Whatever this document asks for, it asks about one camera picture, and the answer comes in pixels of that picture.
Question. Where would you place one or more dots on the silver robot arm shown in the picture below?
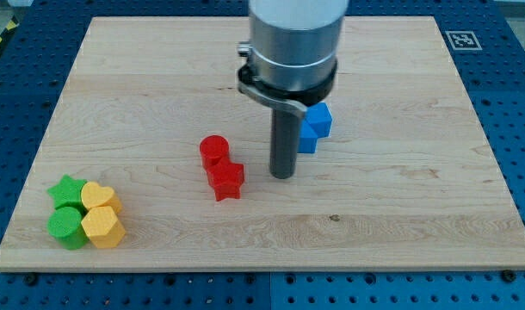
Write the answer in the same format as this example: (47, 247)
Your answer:
(291, 55)

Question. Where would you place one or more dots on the blue cube block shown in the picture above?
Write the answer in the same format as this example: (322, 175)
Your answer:
(320, 119)

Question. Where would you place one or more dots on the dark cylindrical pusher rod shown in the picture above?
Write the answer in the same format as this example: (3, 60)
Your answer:
(284, 144)

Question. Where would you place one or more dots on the red star block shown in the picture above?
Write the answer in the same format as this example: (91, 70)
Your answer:
(226, 179)

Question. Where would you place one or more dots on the blue block behind rod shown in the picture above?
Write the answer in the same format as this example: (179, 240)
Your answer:
(308, 139)

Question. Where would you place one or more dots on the red cylinder block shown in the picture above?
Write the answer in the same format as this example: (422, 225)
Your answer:
(212, 149)

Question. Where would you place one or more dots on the wooden board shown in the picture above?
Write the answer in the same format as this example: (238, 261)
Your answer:
(406, 181)

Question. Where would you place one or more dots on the yellow hexagon block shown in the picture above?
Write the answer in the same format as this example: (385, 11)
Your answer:
(103, 227)

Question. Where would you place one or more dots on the yellow heart block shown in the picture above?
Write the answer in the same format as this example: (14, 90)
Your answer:
(93, 195)

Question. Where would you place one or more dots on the green star block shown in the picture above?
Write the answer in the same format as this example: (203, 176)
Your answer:
(67, 193)

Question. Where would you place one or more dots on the green cylinder block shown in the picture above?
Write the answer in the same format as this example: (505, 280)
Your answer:
(65, 226)

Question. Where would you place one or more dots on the white fiducial marker tag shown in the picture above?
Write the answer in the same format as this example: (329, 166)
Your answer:
(462, 40)

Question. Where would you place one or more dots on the black yellow hazard tape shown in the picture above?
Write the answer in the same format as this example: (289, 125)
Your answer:
(8, 32)

